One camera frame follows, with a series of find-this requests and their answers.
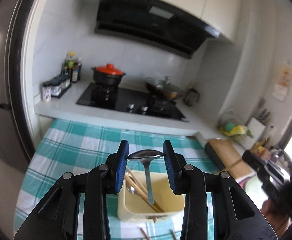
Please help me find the white knife block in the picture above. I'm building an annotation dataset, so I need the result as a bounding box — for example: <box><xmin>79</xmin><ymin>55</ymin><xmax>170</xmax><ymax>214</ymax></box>
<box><xmin>240</xmin><ymin>118</ymin><xmax>266</xmax><ymax>150</ymax></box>

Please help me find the wok with glass lid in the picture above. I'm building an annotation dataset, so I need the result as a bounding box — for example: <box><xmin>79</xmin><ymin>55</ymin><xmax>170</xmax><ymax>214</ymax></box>
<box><xmin>145</xmin><ymin>76</ymin><xmax>184</xmax><ymax>101</ymax></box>

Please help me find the teal plaid tablecloth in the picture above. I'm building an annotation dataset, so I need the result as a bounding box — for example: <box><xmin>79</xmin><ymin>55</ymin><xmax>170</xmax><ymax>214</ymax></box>
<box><xmin>14</xmin><ymin>119</ymin><xmax>218</xmax><ymax>239</ymax></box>

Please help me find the black gas stove top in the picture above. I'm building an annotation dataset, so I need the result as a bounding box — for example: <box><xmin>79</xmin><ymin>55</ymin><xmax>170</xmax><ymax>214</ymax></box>
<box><xmin>77</xmin><ymin>83</ymin><xmax>188</xmax><ymax>122</ymax></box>

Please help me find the steel spoon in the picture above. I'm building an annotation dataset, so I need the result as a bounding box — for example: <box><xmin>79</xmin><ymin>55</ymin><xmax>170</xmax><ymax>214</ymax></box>
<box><xmin>125</xmin><ymin>179</ymin><xmax>142</xmax><ymax>197</ymax></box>
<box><xmin>127</xmin><ymin>150</ymin><xmax>164</xmax><ymax>204</ymax></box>

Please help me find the black clay pot red lid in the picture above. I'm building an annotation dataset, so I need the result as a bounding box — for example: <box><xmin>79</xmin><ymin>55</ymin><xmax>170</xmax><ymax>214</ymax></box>
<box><xmin>91</xmin><ymin>63</ymin><xmax>126</xmax><ymax>87</ymax></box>

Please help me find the spice jar rack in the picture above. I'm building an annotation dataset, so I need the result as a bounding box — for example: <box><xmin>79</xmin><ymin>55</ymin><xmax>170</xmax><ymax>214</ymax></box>
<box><xmin>41</xmin><ymin>74</ymin><xmax>71</xmax><ymax>102</ymax></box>

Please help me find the wooden cutting board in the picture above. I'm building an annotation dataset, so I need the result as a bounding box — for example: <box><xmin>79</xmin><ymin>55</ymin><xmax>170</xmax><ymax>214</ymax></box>
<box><xmin>205</xmin><ymin>139</ymin><xmax>254</xmax><ymax>181</ymax></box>

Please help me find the short wooden chopstick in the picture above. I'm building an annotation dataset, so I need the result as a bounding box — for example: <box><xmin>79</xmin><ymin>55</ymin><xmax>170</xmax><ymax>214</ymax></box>
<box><xmin>229</xmin><ymin>159</ymin><xmax>248</xmax><ymax>170</ymax></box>

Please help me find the sauce bottles group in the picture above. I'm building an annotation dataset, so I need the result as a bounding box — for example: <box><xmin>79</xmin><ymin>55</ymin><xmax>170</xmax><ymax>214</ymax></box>
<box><xmin>61</xmin><ymin>51</ymin><xmax>82</xmax><ymax>83</ymax></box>

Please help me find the black range hood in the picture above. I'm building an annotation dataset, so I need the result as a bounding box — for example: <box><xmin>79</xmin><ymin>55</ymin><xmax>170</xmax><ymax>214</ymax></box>
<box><xmin>94</xmin><ymin>0</ymin><xmax>220</xmax><ymax>59</ymax></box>

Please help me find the wall calendar hanging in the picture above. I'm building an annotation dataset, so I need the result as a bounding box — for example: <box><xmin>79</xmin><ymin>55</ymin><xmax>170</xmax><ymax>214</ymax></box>
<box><xmin>272</xmin><ymin>62</ymin><xmax>292</xmax><ymax>102</ymax></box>

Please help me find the yellow green fruit bag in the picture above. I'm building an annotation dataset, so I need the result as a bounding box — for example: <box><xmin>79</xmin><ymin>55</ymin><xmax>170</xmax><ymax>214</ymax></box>
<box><xmin>219</xmin><ymin>117</ymin><xmax>253</xmax><ymax>138</ymax></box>

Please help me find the cream utensil holder box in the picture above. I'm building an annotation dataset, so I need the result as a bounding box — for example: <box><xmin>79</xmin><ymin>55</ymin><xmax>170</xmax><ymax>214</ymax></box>
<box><xmin>117</xmin><ymin>170</ymin><xmax>186</xmax><ymax>223</ymax></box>

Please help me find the person's right hand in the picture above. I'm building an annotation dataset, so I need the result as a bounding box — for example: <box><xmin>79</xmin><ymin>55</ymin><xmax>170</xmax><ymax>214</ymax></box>
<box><xmin>260</xmin><ymin>199</ymin><xmax>291</xmax><ymax>239</ymax></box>

